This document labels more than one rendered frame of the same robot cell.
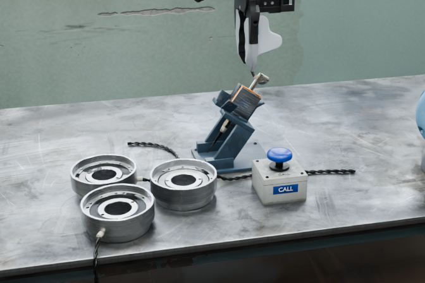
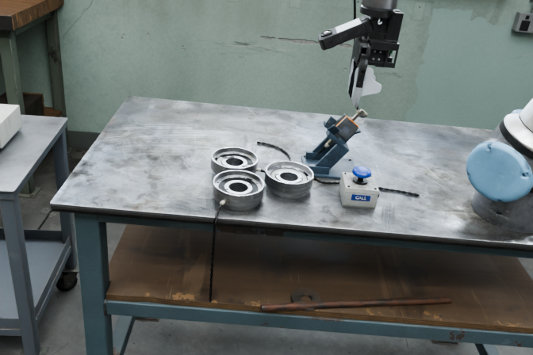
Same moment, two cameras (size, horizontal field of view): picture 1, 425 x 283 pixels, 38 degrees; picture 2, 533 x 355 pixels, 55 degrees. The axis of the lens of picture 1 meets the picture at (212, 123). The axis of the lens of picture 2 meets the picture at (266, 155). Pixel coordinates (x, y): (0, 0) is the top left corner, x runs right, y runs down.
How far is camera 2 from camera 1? 0.14 m
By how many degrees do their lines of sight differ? 9
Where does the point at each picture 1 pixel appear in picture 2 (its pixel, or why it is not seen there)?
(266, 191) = (346, 196)
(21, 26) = (201, 37)
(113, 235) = (231, 204)
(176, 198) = (281, 188)
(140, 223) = (251, 200)
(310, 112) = (400, 143)
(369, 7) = (481, 65)
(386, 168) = (443, 197)
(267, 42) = (370, 87)
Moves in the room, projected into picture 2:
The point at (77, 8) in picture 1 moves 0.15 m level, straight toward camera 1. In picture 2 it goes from (245, 29) to (244, 36)
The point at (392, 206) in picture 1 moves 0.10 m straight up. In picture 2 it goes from (438, 227) to (450, 185)
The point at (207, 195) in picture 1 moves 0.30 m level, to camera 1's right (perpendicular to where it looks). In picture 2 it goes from (303, 190) to (449, 218)
